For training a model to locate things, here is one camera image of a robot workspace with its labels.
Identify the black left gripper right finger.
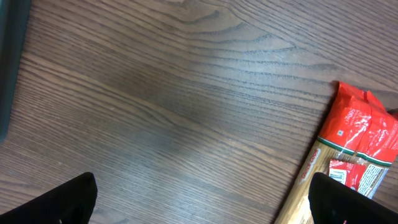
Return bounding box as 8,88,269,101
308,172,397,224

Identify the grey plastic mesh basket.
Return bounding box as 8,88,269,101
1,0,32,141

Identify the orange spaghetti package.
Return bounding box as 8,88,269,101
276,82,397,223

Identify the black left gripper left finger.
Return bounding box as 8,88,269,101
1,172,98,224

